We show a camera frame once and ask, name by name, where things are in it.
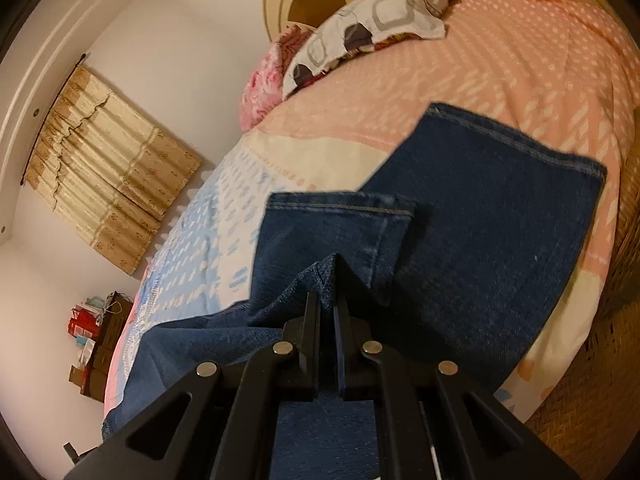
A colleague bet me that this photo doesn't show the dark blue denim jeans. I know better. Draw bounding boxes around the dark blue denim jeans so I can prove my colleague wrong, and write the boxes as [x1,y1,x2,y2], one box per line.
[103,103,606,437]

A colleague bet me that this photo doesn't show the dark wooden side cabinet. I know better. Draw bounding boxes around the dark wooden side cabinet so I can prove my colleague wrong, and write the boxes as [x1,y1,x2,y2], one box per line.
[80,292,134,403]

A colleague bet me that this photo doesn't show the red gift bag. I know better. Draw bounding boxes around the red gift bag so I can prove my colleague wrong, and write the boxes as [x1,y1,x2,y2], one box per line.
[67,304,104,340]

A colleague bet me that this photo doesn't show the beige patterned window curtain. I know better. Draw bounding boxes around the beige patterned window curtain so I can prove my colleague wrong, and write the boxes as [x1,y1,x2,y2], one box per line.
[24,66,202,274]

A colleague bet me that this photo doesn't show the pink floral folded blanket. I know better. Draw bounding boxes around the pink floral folded blanket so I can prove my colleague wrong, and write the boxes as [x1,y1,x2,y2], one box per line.
[239,25,312,132]

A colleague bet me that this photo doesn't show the polka dot bed blanket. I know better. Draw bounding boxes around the polka dot bed blanket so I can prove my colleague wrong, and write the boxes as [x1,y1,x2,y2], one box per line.
[104,0,639,419]

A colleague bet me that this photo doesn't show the white pillow with circles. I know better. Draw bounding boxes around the white pillow with circles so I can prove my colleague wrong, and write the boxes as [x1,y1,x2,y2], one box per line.
[282,0,449,98]

